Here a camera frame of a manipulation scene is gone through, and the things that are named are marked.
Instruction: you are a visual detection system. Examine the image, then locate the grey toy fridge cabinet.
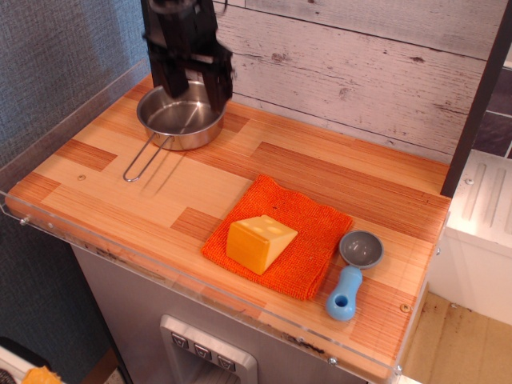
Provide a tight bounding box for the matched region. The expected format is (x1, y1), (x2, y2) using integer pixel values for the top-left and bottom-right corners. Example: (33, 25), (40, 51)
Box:
(73, 246), (362, 383)

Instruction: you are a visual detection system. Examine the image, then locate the left dark frame post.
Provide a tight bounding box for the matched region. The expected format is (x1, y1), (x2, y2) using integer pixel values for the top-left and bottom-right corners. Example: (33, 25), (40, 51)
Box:
(141, 0), (162, 87)

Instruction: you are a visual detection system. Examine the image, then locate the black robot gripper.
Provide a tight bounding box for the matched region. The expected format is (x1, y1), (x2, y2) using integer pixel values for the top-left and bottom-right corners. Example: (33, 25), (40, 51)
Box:
(149, 1), (233, 113)

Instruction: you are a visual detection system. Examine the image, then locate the right dark frame post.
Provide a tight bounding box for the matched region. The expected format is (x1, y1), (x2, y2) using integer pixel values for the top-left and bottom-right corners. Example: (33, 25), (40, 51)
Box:
(440, 1), (511, 198)

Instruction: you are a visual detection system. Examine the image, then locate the white toy sink unit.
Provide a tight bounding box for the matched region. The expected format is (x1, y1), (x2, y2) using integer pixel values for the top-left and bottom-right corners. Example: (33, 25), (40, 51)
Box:
(427, 150), (511, 324)

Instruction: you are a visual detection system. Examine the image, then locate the small steel pot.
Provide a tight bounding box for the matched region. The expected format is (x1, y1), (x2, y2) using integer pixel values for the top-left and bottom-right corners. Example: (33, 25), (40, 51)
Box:
(122, 81), (226, 182)

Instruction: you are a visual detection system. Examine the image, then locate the clear acrylic table guard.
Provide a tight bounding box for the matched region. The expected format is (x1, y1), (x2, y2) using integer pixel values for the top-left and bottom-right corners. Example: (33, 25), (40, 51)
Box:
(1, 66), (449, 382)

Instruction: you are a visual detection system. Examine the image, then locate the blue grey toy scoop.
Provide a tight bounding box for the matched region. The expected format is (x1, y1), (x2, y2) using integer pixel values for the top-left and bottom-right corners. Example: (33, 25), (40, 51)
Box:
(326, 230), (384, 321)

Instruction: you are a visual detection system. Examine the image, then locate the yellow toy cheese wedge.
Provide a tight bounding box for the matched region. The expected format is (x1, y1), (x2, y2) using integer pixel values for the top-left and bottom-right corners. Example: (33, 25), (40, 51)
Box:
(226, 215), (298, 275)

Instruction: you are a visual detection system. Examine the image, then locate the orange knitted cloth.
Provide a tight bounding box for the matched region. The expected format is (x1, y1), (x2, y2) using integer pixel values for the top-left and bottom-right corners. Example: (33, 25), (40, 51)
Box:
(202, 175), (353, 300)

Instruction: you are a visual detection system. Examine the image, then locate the dark frame post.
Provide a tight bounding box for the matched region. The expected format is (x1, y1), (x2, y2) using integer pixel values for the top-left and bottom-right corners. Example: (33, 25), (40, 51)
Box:
(440, 1), (511, 198)
(141, 0), (162, 87)

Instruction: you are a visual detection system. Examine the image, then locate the orange black object bottom left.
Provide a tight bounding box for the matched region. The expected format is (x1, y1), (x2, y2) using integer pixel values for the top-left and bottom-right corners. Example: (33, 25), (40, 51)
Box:
(1, 367), (62, 384)

